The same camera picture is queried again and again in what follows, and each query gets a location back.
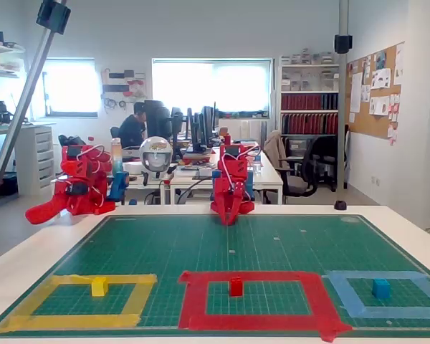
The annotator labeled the white drawer cabinet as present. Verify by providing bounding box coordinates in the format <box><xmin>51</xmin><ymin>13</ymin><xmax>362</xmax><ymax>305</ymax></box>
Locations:
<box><xmin>14</xmin><ymin>123</ymin><xmax>57</xmax><ymax>197</ymax></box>

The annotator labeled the wall shelf with boxes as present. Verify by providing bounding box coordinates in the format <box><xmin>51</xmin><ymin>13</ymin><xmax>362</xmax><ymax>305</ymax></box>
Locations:
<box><xmin>0</xmin><ymin>31</ymin><xmax>26</xmax><ymax>79</ymax></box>

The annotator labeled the silver metal pole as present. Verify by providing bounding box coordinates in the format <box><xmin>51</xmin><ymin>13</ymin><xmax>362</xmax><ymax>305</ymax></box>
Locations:
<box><xmin>338</xmin><ymin>0</ymin><xmax>350</xmax><ymax>191</ymax></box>

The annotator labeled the yellow tape square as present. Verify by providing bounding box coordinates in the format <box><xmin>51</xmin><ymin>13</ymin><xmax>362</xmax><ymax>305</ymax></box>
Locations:
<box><xmin>0</xmin><ymin>273</ymin><xmax>158</xmax><ymax>335</ymax></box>

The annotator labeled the wide bright window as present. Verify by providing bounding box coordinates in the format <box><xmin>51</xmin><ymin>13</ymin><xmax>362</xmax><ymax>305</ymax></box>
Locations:
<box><xmin>151</xmin><ymin>57</ymin><xmax>274</xmax><ymax>118</ymax></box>

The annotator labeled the red tape square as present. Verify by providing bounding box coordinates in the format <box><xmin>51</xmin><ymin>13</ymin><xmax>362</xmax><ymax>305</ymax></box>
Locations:
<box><xmin>177</xmin><ymin>270</ymin><xmax>354</xmax><ymax>343</ymax></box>

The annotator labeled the yellow toy brick cube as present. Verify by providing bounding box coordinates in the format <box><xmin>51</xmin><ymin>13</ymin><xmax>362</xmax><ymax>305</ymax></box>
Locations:
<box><xmin>90</xmin><ymin>276</ymin><xmax>110</xmax><ymax>297</ymax></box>

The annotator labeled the black office chair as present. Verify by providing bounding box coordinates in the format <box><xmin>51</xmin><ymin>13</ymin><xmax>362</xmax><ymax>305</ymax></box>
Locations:
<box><xmin>307</xmin><ymin>134</ymin><xmax>340</xmax><ymax>193</ymax></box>
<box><xmin>277</xmin><ymin>138</ymin><xmax>319</xmax><ymax>206</ymax></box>

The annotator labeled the beige jacket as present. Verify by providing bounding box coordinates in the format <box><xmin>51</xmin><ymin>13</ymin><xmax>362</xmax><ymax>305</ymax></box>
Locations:
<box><xmin>263</xmin><ymin>129</ymin><xmax>292</xmax><ymax>169</ymax></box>

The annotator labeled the white helmet with visor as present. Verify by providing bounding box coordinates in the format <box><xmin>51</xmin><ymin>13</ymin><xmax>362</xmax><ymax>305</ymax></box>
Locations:
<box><xmin>139</xmin><ymin>136</ymin><xmax>174</xmax><ymax>180</ymax></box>

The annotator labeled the black pole clamp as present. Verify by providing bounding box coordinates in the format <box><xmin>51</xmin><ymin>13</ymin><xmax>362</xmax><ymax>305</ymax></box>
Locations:
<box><xmin>35</xmin><ymin>0</ymin><xmax>72</xmax><ymax>36</ymax></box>
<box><xmin>334</xmin><ymin>34</ymin><xmax>353</xmax><ymax>54</ymax></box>

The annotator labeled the narrow bright window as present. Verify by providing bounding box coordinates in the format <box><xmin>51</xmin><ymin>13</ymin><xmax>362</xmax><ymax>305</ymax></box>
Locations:
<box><xmin>42</xmin><ymin>57</ymin><xmax>98</xmax><ymax>118</ymax></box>

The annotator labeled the clear storage box stack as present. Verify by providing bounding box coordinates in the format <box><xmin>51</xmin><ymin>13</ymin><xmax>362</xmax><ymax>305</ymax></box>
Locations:
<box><xmin>289</xmin><ymin>47</ymin><xmax>337</xmax><ymax>66</ymax></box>

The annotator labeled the red toy brick cube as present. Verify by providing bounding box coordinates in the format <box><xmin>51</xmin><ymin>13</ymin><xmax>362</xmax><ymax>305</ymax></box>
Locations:
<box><xmin>229</xmin><ymin>276</ymin><xmax>244</xmax><ymax>297</ymax></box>

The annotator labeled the wall tool rack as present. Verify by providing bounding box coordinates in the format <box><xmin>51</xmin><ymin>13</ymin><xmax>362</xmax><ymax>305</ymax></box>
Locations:
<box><xmin>100</xmin><ymin>67</ymin><xmax>148</xmax><ymax>110</ymax></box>

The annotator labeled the black computer monitor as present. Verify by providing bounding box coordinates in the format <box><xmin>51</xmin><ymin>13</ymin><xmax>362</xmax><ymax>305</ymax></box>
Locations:
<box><xmin>170</xmin><ymin>106</ymin><xmax>185</xmax><ymax>161</ymax></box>
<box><xmin>186</xmin><ymin>107</ymin><xmax>206</xmax><ymax>154</ymax></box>
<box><xmin>200</xmin><ymin>101</ymin><xmax>219</xmax><ymax>148</ymax></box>
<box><xmin>143</xmin><ymin>99</ymin><xmax>173</xmax><ymax>141</ymax></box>

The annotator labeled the blue toy brick cube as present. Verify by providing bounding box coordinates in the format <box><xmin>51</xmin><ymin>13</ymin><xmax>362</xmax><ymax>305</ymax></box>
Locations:
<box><xmin>371</xmin><ymin>278</ymin><xmax>391</xmax><ymax>300</ymax></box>

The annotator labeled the white pinned drawing sheet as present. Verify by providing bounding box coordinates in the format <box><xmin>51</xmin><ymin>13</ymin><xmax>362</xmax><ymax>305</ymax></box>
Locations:
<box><xmin>368</xmin><ymin>95</ymin><xmax>391</xmax><ymax>116</ymax></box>
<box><xmin>371</xmin><ymin>67</ymin><xmax>392</xmax><ymax>90</ymax></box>

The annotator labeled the red leader arm with handle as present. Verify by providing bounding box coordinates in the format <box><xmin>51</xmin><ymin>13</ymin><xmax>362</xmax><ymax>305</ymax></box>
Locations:
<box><xmin>24</xmin><ymin>144</ymin><xmax>117</xmax><ymax>226</ymax></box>

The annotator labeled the tall white pinned paper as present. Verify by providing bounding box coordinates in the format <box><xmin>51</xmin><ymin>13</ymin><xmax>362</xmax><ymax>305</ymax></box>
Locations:
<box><xmin>350</xmin><ymin>72</ymin><xmax>364</xmax><ymax>113</ymax></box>

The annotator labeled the seated person in dark shirt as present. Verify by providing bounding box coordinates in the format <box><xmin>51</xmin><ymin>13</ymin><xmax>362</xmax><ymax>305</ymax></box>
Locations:
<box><xmin>117</xmin><ymin>101</ymin><xmax>148</xmax><ymax>150</ymax></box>

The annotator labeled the white shelf with red binders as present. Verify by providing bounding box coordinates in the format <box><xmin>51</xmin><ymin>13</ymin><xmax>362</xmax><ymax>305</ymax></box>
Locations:
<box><xmin>277</xmin><ymin>54</ymin><xmax>341</xmax><ymax>139</ymax></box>

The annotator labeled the narrow white pinned paper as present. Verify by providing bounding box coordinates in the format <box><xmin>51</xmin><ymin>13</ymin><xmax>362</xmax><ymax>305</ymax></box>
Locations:
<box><xmin>393</xmin><ymin>43</ymin><xmax>405</xmax><ymax>86</ymax></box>

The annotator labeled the colourful drink bottle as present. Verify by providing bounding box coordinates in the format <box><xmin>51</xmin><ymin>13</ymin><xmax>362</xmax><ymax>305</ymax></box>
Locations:
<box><xmin>110</xmin><ymin>138</ymin><xmax>124</xmax><ymax>177</ymax></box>

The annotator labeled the blue tape square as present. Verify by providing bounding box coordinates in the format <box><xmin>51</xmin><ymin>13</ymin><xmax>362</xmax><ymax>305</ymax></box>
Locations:
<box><xmin>321</xmin><ymin>269</ymin><xmax>430</xmax><ymax>320</ymax></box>

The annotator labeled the green cutting mat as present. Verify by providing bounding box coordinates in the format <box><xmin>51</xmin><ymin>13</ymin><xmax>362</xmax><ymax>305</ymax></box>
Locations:
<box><xmin>0</xmin><ymin>214</ymin><xmax>430</xmax><ymax>339</ymax></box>

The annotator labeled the cork pin board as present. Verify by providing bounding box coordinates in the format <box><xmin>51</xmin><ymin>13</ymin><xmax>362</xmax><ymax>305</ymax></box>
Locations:
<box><xmin>345</xmin><ymin>41</ymin><xmax>406</xmax><ymax>141</ymax></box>

